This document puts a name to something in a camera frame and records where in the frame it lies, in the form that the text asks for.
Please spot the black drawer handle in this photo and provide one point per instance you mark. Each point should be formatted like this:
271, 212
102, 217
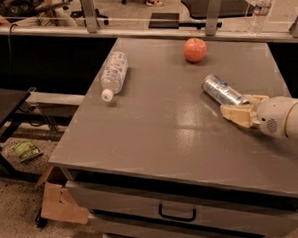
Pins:
177, 213

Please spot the silver redbull can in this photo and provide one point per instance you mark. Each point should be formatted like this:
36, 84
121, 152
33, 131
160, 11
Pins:
221, 92

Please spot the black flat base plate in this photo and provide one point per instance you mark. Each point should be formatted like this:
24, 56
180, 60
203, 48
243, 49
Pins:
164, 20

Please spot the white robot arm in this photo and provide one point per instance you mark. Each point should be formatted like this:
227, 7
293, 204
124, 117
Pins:
297, 118

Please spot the grey drawer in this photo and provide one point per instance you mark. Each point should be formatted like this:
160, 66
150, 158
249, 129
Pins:
132, 228
147, 214

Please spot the green snack bag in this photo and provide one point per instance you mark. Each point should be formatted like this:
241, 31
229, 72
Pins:
26, 151

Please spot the red apple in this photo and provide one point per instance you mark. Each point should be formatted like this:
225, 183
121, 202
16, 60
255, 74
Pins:
194, 50

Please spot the upright water bottle background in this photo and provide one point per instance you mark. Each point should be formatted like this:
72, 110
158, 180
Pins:
259, 17

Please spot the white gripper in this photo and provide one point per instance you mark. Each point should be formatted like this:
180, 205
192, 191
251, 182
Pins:
273, 114

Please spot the black side table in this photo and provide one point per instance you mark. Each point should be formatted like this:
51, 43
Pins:
10, 101

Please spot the clear plastic bottle blue label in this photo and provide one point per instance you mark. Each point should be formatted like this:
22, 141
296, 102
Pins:
113, 76

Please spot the brown cardboard piece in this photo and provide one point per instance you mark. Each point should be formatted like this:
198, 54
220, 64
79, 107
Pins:
57, 202

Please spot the grey metal railing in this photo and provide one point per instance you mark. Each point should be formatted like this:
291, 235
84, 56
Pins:
113, 19

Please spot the grey top drawer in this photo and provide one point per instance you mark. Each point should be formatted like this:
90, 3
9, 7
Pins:
147, 214

